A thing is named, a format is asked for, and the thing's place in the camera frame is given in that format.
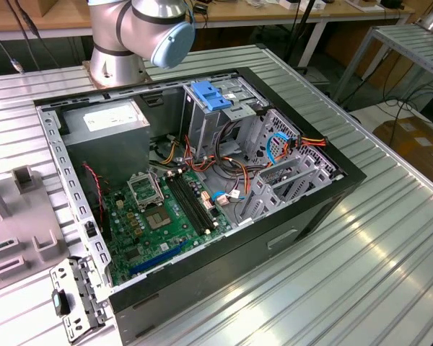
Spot blue data wire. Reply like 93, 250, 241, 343
266, 132, 288, 167

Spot orange power wire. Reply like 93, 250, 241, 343
272, 133, 328, 164

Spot grey metal disk bay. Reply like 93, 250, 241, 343
236, 107, 347, 226

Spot black RAM slot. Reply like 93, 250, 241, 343
167, 175, 205, 236
177, 173, 215, 232
182, 172, 219, 230
172, 174, 210, 234

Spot grey optical drive cage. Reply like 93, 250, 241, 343
182, 74, 271, 161

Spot metal socket cover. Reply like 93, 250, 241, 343
126, 171, 166, 213

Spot green motherboard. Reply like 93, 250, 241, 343
102, 169, 234, 285

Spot CPU socket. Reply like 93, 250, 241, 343
143, 205, 174, 234

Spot blue plastic drive latch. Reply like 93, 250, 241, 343
192, 81, 232, 112

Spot black PC case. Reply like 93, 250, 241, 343
33, 66, 368, 346

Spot blue expansion slot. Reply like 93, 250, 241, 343
128, 240, 189, 277

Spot grey power supply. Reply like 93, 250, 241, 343
59, 99, 152, 188

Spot black case fan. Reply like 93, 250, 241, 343
82, 164, 113, 243

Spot wooden desk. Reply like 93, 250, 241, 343
0, 0, 418, 69

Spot black tripod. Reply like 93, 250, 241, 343
284, 0, 324, 73

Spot grey parts rack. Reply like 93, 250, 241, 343
0, 161, 79, 289

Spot large cardboard box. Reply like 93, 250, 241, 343
373, 115, 433, 181

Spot blue wire white connector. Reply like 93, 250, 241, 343
211, 190, 247, 208

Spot orange black wire bundle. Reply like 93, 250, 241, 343
182, 135, 261, 203

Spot yellow orange wires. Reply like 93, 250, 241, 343
164, 138, 183, 165

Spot red black fan wire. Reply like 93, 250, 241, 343
82, 162, 108, 234

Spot metal card retention bracket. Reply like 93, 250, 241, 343
48, 255, 115, 344

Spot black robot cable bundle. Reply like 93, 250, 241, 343
0, 0, 61, 76

